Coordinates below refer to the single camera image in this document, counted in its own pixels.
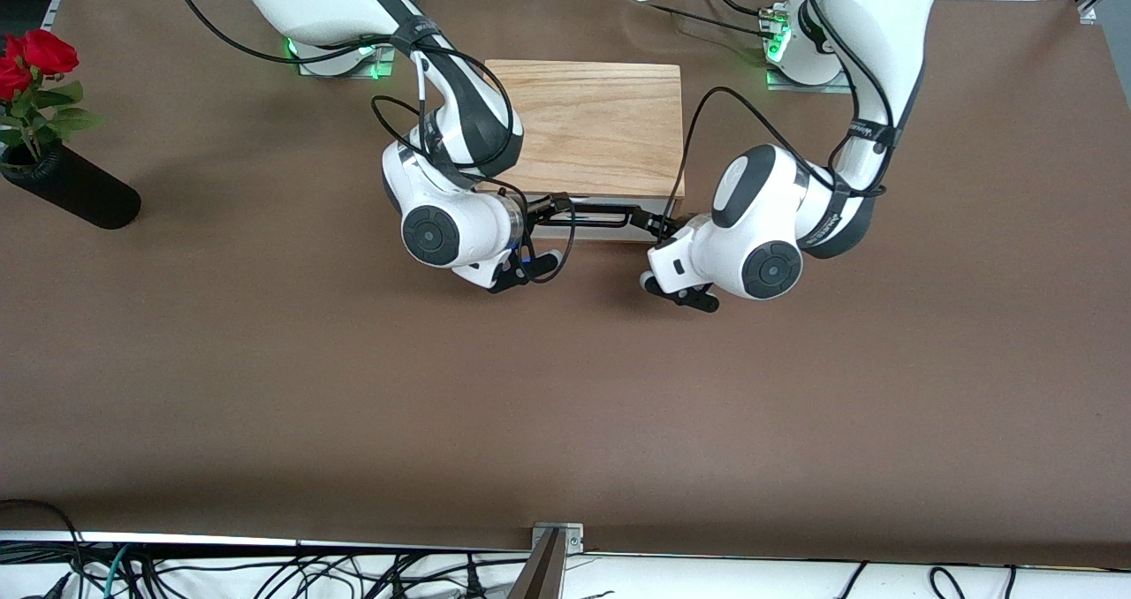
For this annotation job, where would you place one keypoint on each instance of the metal bracket with dark post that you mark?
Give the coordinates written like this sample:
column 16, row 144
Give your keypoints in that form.
column 552, row 555

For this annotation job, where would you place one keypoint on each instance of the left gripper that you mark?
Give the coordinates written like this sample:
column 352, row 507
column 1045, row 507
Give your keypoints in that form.
column 664, row 223

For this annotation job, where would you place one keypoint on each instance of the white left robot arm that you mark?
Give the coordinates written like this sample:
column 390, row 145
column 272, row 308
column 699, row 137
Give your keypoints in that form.
column 884, row 25

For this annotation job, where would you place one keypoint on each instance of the wooden drawer cabinet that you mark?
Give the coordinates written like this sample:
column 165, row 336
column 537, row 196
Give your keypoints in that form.
column 601, row 126

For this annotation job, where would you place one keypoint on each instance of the black cylindrical vase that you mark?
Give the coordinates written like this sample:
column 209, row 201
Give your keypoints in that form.
column 79, row 193

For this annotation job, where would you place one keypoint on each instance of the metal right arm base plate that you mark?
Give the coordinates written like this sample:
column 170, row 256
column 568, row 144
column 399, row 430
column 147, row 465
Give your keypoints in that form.
column 371, row 67

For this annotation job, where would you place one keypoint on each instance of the red roses with green leaves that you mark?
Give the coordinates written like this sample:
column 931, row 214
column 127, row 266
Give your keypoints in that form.
column 40, row 60

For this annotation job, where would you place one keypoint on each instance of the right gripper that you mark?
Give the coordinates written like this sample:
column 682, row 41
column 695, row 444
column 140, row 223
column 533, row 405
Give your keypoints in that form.
column 541, row 208

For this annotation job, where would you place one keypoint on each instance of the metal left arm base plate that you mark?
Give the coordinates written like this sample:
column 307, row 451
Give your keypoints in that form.
column 786, row 82

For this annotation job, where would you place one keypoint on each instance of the brown table cover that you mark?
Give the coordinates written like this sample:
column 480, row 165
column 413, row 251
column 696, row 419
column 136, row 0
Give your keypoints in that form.
column 565, row 405

